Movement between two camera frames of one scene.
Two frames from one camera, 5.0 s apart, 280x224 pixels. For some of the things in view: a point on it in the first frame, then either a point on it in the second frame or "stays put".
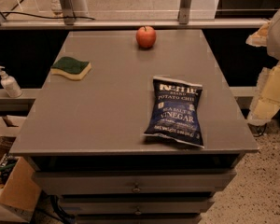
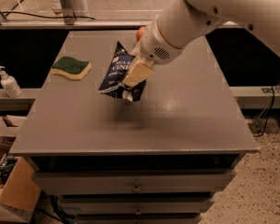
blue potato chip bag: [174, 112] -> [112, 81]
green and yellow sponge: [70, 67] stays put
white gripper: [279, 36] -> [154, 47]
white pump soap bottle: [9, 83] stays put
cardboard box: [14, 192] stays put
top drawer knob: [136, 189] stays put
